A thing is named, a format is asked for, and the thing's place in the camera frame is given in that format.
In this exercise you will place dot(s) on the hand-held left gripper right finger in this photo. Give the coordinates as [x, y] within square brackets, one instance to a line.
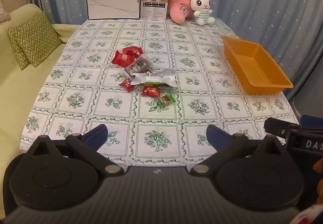
[216, 135]

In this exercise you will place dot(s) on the pink plush toy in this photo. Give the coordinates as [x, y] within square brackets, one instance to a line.
[179, 8]

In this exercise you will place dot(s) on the white rabbit plush toy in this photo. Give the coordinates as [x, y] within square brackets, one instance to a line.
[200, 3]

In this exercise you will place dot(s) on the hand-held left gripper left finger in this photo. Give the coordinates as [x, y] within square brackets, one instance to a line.
[97, 135]

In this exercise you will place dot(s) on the small red candy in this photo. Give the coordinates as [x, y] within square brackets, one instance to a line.
[127, 85]

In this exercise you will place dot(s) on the tan product box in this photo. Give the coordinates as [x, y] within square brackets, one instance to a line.
[154, 9]

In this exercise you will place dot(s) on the green brown candy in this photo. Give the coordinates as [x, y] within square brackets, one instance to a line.
[166, 100]

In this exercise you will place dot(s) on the red gold candy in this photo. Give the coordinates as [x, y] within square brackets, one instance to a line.
[151, 91]

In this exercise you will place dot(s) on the large white cardboard box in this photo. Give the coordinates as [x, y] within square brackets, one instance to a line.
[113, 8]

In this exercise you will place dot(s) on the clear snack packet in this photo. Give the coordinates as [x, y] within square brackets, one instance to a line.
[141, 63]

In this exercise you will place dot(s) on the silver foil snack packet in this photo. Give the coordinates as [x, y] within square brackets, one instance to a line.
[156, 77]

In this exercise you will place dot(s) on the light green sofa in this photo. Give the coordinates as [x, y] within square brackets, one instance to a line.
[15, 92]

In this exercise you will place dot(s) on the person's right hand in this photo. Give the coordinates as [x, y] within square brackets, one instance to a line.
[319, 178]

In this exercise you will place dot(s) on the green zigzag cushion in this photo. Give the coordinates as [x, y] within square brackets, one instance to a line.
[15, 45]
[37, 37]

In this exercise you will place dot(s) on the large red snack packet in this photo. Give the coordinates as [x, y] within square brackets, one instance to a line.
[121, 59]

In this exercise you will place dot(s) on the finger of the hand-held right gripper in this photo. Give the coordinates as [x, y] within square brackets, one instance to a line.
[310, 120]
[275, 126]

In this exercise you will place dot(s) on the orange plastic basket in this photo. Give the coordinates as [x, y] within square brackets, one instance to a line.
[252, 62]

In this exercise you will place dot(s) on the white embroidered cushion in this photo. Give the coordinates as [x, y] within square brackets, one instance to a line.
[3, 9]

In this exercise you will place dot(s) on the green floral tablecloth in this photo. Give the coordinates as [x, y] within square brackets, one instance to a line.
[164, 37]

